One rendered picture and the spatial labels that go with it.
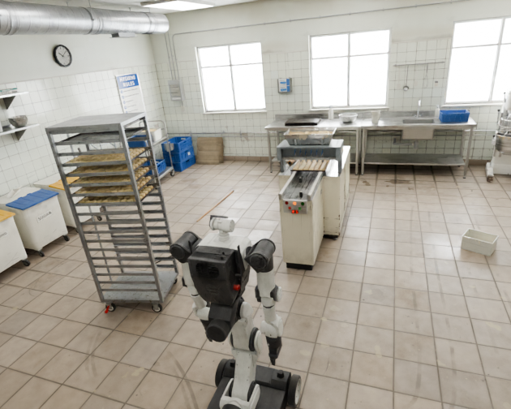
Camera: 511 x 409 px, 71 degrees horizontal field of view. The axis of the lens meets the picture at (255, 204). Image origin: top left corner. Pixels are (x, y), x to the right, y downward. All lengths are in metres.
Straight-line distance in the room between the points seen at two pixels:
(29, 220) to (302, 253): 3.38
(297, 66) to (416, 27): 2.05
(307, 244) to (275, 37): 4.53
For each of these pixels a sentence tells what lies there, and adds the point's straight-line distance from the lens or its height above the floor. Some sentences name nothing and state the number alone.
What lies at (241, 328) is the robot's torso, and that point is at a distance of 2.23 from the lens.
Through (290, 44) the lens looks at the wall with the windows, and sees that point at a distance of 7.24.
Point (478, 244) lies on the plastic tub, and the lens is 4.58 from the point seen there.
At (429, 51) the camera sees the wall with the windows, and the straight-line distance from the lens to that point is 7.04.
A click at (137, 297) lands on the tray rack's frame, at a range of 3.77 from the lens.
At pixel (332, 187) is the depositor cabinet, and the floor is 0.70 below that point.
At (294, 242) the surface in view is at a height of 0.35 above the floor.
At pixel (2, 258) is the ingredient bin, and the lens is 5.14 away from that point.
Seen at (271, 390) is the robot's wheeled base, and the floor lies 0.17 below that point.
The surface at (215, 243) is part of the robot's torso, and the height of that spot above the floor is 1.37.
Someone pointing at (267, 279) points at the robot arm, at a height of 1.19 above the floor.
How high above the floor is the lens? 2.26
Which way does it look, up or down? 24 degrees down
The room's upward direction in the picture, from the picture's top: 5 degrees counter-clockwise
